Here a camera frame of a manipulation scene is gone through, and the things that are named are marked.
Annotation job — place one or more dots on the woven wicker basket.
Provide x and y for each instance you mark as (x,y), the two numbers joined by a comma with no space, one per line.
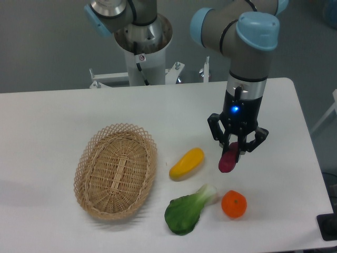
(116,172)

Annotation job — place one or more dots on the orange tangerine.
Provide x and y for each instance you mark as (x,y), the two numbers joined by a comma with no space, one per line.
(234,204)

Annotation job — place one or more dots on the black box at table edge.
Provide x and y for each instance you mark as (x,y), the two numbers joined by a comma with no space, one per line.
(327,226)

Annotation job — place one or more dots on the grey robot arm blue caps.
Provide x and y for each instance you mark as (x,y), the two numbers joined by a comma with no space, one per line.
(244,31)

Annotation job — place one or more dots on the white metal base frame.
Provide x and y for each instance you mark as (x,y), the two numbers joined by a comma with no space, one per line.
(139,75)

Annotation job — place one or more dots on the purple sweet potato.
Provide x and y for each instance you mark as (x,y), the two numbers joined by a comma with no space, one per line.
(228,160)

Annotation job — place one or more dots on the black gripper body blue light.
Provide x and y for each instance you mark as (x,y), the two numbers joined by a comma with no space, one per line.
(239,114)

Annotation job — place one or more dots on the yellow mango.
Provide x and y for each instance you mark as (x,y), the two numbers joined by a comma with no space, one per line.
(187,164)

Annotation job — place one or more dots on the green bok choy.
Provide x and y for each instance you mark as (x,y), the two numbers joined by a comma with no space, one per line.
(182,214)

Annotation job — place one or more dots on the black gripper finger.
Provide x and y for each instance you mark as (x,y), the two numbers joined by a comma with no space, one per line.
(244,146)
(217,133)

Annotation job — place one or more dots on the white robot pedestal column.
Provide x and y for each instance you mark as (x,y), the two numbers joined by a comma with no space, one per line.
(146,44)

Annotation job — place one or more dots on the white frame at right edge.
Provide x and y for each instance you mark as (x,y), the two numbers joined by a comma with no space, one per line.
(327,115)

